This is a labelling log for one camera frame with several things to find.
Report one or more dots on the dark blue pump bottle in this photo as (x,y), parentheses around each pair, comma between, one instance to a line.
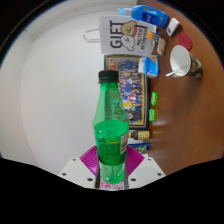
(140,147)

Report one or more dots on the brown snack packet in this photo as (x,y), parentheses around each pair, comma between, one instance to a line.
(161,46)

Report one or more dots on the framed group photo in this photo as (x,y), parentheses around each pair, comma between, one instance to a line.
(135,96)

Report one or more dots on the white paper gift bag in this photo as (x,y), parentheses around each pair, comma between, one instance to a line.
(123,35)

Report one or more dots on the white spoon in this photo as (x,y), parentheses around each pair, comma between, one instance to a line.
(173,72)

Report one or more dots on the blue detergent bottle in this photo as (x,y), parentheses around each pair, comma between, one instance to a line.
(148,15)

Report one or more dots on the patterned paper cup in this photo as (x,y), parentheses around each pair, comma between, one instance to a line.
(191,66)

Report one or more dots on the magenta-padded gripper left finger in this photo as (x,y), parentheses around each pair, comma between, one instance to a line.
(75,170)

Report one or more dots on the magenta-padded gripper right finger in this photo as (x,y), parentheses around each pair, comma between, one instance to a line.
(146,170)

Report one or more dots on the green plastic drink bottle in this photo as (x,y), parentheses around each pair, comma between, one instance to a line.
(110,140)

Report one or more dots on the white remote control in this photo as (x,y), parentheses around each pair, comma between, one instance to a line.
(172,26)

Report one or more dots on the blue white tissue pack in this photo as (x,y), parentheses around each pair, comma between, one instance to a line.
(150,66)

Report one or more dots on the amber pump bottle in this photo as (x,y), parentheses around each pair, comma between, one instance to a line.
(141,135)

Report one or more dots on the colourful puzzle cube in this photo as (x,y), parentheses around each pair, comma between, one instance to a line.
(154,35)

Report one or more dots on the flat round red coaster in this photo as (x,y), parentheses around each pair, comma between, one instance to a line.
(185,41)

